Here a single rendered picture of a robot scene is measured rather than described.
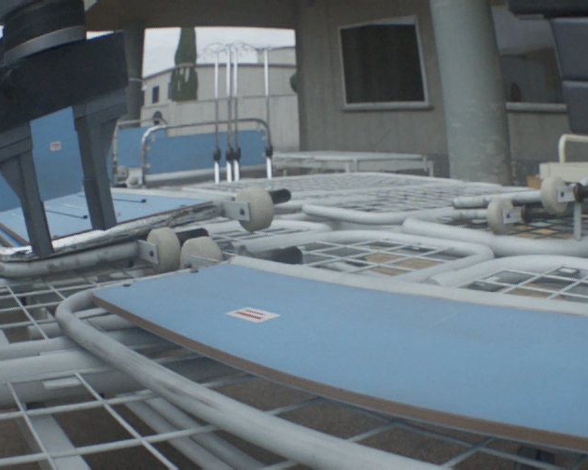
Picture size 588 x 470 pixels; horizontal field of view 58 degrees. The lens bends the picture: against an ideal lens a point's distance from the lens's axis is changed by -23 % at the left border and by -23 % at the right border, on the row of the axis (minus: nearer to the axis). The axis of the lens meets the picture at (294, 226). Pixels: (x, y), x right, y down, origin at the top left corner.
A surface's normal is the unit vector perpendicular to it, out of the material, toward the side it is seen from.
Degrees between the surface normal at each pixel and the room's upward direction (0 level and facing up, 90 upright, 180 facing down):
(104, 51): 90
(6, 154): 90
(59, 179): 90
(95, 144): 90
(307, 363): 1
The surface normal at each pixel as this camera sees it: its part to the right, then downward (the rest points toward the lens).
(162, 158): 0.46, 0.10
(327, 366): -0.05, -0.99
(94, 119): 0.69, 0.07
